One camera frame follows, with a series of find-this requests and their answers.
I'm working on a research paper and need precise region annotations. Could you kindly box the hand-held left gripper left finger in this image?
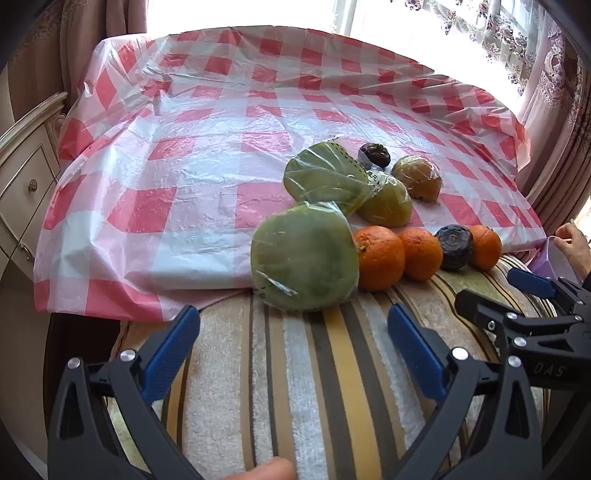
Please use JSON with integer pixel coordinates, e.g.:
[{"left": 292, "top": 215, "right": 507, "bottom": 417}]
[{"left": 47, "top": 305, "right": 204, "bottom": 480}]

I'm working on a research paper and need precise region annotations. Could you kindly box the pink embroidered curtain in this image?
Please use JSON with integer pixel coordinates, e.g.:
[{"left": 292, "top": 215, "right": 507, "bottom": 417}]
[{"left": 512, "top": 14, "right": 583, "bottom": 185}]

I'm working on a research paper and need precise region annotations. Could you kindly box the red checkered plastic tablecloth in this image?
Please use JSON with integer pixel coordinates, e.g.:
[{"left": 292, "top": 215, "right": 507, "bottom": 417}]
[{"left": 33, "top": 28, "right": 548, "bottom": 321}]

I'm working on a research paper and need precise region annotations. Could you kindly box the beige curtain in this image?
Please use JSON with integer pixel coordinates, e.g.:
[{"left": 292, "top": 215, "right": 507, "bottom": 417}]
[{"left": 9, "top": 0, "right": 153, "bottom": 121}]

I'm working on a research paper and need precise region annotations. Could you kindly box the person's left hand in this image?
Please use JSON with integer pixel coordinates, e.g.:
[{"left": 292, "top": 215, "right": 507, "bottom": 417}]
[{"left": 233, "top": 457, "right": 297, "bottom": 480}]

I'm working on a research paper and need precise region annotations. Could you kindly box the striped blanket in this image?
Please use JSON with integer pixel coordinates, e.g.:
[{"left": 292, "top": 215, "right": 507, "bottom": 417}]
[{"left": 106, "top": 254, "right": 550, "bottom": 480}]

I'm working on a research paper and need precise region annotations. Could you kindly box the orange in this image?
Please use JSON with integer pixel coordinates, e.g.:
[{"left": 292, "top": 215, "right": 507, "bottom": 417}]
[
  {"left": 353, "top": 225, "right": 407, "bottom": 292},
  {"left": 470, "top": 224, "right": 503, "bottom": 271},
  {"left": 398, "top": 227, "right": 444, "bottom": 282}
]

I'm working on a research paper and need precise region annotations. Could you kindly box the purple plastic container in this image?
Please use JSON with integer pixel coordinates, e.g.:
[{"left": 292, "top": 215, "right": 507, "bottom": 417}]
[{"left": 529, "top": 235, "right": 583, "bottom": 283}]

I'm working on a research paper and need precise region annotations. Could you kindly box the cream wooden dresser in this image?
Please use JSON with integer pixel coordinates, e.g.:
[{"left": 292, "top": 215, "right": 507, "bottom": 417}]
[{"left": 0, "top": 91, "right": 70, "bottom": 282}]

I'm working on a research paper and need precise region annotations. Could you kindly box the brownish-yellow fruit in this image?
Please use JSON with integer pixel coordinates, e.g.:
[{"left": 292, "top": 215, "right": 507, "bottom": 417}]
[{"left": 392, "top": 155, "right": 443, "bottom": 204}]

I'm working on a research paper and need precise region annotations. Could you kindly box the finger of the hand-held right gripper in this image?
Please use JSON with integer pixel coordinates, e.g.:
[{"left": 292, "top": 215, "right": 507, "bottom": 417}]
[
  {"left": 455, "top": 290, "right": 583, "bottom": 345},
  {"left": 507, "top": 268, "right": 591, "bottom": 320}
]

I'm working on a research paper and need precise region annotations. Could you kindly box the large green mango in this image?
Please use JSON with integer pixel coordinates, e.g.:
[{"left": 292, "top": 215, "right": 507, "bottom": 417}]
[{"left": 250, "top": 202, "right": 361, "bottom": 313}]

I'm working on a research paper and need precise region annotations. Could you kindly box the dark wrinkled fruit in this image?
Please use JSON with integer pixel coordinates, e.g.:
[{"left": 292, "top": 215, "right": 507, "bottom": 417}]
[
  {"left": 359, "top": 143, "right": 392, "bottom": 172},
  {"left": 435, "top": 224, "right": 475, "bottom": 272}
]

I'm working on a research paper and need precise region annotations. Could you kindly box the floral lace curtain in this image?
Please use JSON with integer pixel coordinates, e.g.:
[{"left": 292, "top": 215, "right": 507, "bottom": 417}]
[{"left": 402, "top": 0, "right": 546, "bottom": 97}]

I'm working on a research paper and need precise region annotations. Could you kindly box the brown striped curtain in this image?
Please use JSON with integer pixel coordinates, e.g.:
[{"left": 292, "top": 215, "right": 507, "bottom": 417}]
[{"left": 517, "top": 60, "right": 591, "bottom": 232}]

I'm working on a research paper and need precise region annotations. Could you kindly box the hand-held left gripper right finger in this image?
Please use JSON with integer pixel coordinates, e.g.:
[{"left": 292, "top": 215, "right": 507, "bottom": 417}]
[{"left": 387, "top": 302, "right": 543, "bottom": 480}]

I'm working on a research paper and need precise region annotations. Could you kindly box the yellow-green fruit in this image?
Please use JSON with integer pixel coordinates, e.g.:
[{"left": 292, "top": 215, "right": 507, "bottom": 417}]
[{"left": 358, "top": 173, "right": 414, "bottom": 228}]

